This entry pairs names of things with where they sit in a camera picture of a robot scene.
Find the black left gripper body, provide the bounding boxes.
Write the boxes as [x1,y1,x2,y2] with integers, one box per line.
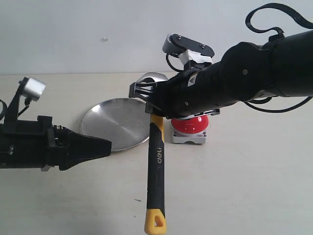
[0,116,67,171]

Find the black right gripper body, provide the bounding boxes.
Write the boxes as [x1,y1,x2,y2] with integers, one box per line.
[149,63,235,119]

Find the yellow black claw hammer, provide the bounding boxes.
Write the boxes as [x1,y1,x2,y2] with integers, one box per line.
[136,71,168,234]

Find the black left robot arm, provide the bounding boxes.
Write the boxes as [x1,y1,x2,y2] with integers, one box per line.
[0,116,112,171]

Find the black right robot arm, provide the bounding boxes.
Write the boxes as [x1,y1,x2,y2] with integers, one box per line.
[129,31,313,119]

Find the red dome push button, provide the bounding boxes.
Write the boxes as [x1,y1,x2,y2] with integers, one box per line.
[171,116,209,144]

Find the round steel plate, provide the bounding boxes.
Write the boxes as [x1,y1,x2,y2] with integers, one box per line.
[80,98,150,152]

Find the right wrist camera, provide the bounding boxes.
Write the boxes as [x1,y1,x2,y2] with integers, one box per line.
[162,34,215,72]

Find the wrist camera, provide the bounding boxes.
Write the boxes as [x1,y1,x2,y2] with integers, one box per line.
[4,76,47,123]
[162,34,215,72]

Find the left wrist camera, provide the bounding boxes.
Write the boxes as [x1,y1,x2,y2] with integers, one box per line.
[4,76,47,123]

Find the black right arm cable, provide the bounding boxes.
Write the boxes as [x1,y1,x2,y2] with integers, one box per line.
[165,2,313,113]

